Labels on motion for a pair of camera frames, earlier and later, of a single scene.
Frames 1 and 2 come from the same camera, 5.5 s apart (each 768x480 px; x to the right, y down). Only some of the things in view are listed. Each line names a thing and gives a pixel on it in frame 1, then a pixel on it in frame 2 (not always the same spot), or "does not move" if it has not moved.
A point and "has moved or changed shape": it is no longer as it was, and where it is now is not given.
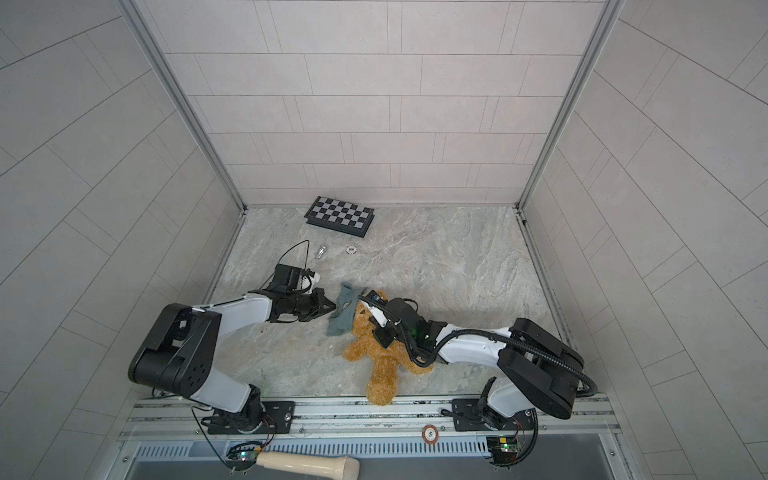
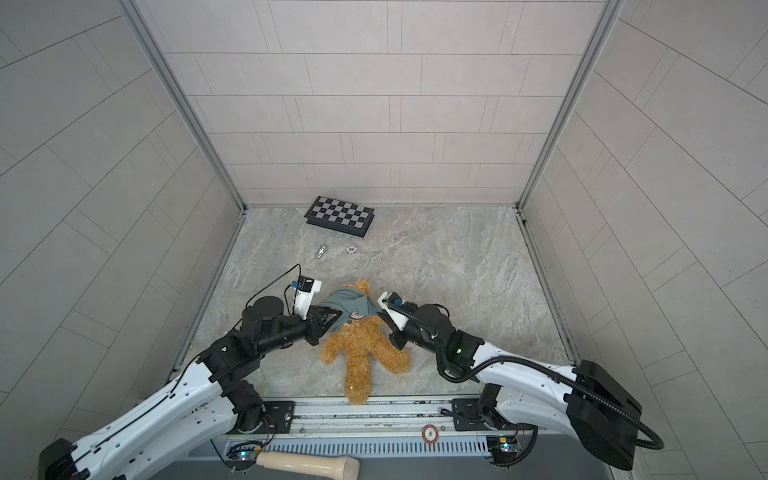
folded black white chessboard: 340,216 does not move
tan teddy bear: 383,363 has moved or changed shape
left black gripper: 318,307 -> 316,328
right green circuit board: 504,450 does not move
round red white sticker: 430,434 does not move
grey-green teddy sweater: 342,320 has moved or changed shape
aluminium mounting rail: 351,418 does not move
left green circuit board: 243,456 does not move
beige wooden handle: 344,467 does not move
